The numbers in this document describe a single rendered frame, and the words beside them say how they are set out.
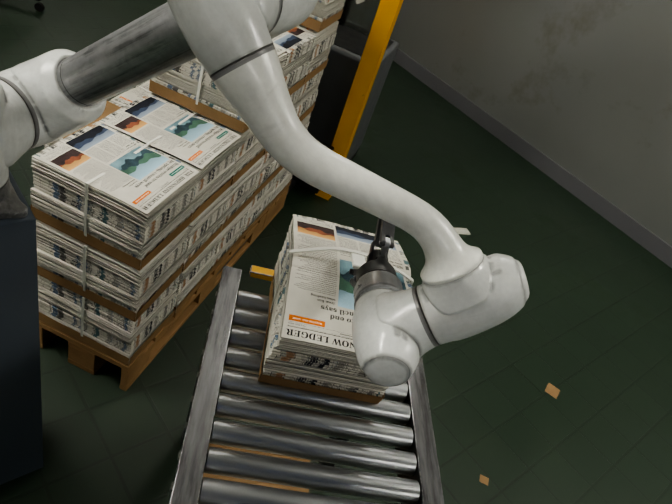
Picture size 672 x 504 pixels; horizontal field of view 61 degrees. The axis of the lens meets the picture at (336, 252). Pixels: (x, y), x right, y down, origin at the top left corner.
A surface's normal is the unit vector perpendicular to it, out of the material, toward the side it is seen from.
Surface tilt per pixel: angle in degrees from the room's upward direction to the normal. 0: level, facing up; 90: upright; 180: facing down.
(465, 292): 67
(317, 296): 10
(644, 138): 90
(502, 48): 90
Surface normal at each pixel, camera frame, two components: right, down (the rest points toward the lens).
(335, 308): 0.30, -0.59
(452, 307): -0.26, 0.26
